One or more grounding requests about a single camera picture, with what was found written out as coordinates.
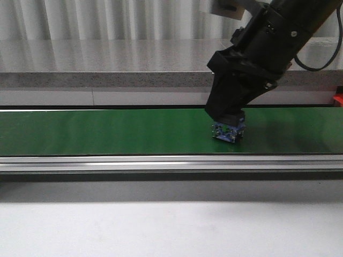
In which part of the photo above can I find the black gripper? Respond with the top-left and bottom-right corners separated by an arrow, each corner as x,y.
205,5 -> 314,120

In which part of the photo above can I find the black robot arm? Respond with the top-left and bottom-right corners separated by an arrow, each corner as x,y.
205,1 -> 342,121

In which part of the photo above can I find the green conveyor belt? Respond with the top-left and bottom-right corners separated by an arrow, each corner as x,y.
1,107 -> 342,156

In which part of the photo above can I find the grey stone slab left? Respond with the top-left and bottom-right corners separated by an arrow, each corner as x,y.
1,40 -> 221,89

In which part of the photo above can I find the red plastic tray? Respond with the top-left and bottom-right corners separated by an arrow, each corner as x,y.
333,93 -> 343,107

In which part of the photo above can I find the white pleated curtain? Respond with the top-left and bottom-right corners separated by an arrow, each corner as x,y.
1,1 -> 251,40

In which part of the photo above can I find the beige wrist camera box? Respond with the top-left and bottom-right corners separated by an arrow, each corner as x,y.
210,0 -> 244,20

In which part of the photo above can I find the aluminium conveyor side rail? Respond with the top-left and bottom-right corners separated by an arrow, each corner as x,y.
1,154 -> 342,175

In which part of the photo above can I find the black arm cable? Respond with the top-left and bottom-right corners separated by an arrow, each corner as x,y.
294,2 -> 343,72

